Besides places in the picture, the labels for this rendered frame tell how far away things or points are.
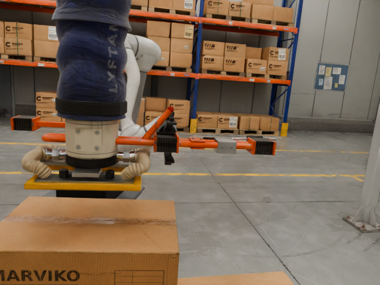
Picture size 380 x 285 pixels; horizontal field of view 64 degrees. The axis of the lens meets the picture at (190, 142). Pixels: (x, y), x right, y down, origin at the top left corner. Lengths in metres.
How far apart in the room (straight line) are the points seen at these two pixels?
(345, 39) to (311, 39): 1.21
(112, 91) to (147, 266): 0.54
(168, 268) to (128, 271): 0.12
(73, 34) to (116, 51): 0.13
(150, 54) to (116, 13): 0.79
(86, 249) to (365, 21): 11.83
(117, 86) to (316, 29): 10.45
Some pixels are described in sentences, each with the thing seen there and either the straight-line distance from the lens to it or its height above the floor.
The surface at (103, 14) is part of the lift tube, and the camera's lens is 0.97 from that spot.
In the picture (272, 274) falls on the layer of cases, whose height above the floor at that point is 0.54.
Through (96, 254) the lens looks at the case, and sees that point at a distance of 1.00.
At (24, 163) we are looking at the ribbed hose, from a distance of 1.04.
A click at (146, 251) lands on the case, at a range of 0.98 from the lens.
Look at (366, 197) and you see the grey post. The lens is 3.87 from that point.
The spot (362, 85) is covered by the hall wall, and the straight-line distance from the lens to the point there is 12.28.
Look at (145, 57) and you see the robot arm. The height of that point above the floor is 1.55.
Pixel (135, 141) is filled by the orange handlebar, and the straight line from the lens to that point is 1.04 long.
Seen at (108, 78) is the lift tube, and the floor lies 1.44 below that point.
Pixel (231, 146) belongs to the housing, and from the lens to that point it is 1.09.
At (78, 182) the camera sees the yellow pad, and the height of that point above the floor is 1.13.
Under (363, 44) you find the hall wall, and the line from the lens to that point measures 12.23.
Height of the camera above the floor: 1.46
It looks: 12 degrees down
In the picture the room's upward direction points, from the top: 4 degrees clockwise
